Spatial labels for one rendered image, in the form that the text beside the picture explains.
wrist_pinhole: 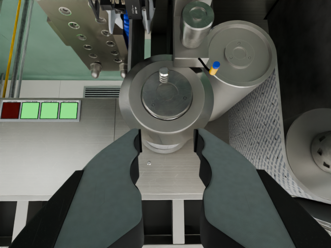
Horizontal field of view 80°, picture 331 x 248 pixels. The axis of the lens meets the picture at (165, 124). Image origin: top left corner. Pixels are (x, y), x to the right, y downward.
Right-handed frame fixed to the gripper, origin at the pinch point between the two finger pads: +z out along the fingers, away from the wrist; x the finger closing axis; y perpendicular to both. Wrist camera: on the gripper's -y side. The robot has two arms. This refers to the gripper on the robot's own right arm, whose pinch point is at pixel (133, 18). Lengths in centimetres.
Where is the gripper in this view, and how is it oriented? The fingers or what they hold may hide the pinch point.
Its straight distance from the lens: 41.7
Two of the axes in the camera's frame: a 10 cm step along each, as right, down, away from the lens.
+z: -0.2, 2.0, 9.8
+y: 0.1, 9.8, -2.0
